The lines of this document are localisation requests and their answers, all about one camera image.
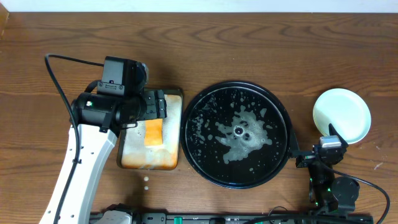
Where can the light blue plate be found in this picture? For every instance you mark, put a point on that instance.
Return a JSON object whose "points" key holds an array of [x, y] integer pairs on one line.
{"points": [[346, 111]]}

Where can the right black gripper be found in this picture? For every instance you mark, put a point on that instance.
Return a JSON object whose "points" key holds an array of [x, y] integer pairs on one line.
{"points": [[308, 156]]}

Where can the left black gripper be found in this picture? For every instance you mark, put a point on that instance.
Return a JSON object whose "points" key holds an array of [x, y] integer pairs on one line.
{"points": [[158, 104]]}

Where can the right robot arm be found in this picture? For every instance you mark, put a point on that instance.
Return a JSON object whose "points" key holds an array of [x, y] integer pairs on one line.
{"points": [[332, 195]]}

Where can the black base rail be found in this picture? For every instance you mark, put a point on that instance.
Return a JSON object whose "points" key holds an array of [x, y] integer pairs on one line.
{"points": [[162, 218]]}

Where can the black round tray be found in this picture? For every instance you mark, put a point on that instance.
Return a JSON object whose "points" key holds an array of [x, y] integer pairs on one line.
{"points": [[236, 134]]}

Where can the orange sponge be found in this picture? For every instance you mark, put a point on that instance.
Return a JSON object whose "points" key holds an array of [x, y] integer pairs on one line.
{"points": [[153, 134]]}

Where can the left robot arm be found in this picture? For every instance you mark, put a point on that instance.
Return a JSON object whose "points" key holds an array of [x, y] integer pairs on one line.
{"points": [[115, 102]]}

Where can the black rectangular soapy tray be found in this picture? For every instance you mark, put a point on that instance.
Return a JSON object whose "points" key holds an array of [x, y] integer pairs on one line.
{"points": [[133, 154]]}

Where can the yellow plate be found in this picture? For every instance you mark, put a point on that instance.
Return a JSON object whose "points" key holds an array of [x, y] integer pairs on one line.
{"points": [[315, 126]]}

